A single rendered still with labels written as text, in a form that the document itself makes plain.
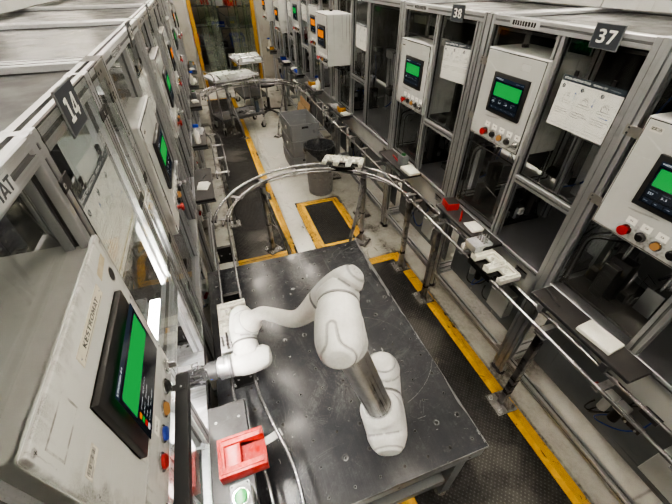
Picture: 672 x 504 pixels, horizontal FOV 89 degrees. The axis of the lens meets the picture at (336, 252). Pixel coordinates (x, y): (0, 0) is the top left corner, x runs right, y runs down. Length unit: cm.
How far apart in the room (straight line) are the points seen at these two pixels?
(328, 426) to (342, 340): 81
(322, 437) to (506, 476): 121
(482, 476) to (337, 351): 166
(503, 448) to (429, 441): 92
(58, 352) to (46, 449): 12
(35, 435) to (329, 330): 62
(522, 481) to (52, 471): 228
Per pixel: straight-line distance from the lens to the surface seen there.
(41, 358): 63
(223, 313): 187
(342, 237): 364
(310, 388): 176
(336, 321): 94
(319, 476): 161
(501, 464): 251
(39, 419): 55
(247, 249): 361
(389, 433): 143
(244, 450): 143
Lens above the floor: 222
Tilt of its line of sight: 40 degrees down
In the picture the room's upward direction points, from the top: 1 degrees counter-clockwise
